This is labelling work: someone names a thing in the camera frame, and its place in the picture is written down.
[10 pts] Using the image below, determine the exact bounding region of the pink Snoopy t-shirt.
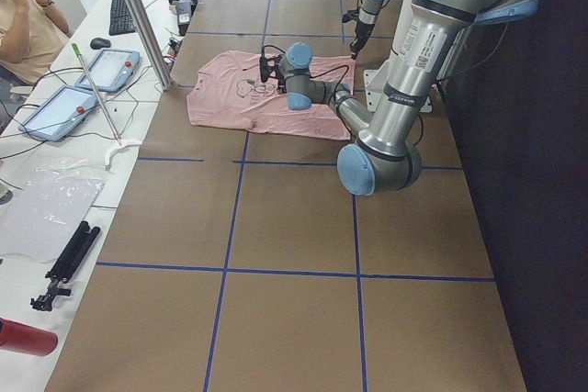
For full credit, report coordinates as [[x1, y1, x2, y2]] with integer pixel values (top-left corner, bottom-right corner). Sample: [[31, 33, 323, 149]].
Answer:
[[187, 50, 350, 140]]

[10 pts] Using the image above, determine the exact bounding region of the red bottle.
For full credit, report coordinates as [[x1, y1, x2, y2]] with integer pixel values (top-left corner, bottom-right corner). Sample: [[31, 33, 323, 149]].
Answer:
[[1, 319, 59, 356]]

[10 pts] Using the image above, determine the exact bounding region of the white curved plastic piece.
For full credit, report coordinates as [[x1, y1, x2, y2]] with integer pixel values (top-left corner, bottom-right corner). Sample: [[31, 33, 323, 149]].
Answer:
[[104, 139, 142, 171]]

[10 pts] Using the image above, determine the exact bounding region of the seated person beige shirt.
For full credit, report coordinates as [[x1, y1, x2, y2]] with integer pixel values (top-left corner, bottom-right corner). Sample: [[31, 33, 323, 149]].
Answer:
[[1, 0, 70, 85]]

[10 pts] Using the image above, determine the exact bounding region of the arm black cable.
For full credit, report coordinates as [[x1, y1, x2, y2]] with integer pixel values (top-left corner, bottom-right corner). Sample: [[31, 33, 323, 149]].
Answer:
[[259, 44, 355, 90]]

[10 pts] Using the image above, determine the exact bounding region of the metal rod green tip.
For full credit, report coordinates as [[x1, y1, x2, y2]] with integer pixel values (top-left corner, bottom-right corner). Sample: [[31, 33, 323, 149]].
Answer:
[[71, 43, 122, 146]]

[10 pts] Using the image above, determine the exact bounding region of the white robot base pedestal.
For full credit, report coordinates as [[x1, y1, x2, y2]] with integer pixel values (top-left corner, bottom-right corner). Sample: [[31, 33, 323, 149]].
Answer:
[[362, 68, 435, 114]]

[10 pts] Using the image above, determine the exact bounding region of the near blue teach pendant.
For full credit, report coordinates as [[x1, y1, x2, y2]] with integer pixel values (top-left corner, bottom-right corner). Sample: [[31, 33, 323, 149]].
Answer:
[[18, 85, 97, 141]]

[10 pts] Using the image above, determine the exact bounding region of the far blue teach pendant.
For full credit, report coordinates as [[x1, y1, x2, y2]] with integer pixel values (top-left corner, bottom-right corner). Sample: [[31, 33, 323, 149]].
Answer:
[[84, 49, 141, 93]]

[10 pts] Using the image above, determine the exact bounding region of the black folded tripod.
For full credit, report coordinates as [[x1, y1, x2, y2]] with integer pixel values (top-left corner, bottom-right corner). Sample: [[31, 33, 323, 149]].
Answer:
[[30, 220, 101, 311]]

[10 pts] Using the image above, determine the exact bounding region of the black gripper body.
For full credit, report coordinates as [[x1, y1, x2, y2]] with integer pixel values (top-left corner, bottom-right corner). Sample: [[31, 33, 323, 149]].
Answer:
[[259, 55, 284, 85], [342, 8, 375, 50]]

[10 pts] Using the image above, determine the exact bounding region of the blue teach pendant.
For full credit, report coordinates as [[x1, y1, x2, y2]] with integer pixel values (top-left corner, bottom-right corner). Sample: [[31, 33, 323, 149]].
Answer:
[[18, 85, 97, 141], [84, 49, 141, 93]]

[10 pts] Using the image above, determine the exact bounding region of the black keyboard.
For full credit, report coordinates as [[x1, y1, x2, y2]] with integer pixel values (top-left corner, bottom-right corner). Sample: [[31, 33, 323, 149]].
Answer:
[[108, 0, 135, 36]]

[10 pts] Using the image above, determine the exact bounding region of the aluminium frame post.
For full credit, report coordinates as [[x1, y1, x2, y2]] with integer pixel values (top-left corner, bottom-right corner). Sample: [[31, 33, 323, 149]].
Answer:
[[125, 0, 173, 91]]

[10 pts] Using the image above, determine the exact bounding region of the clear plastic bag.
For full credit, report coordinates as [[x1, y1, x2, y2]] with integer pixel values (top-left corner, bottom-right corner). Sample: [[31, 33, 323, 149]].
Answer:
[[1, 157, 107, 263]]

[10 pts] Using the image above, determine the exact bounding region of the black computer mouse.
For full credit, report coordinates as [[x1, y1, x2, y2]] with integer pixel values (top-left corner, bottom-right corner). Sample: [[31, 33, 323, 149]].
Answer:
[[90, 38, 111, 50]]

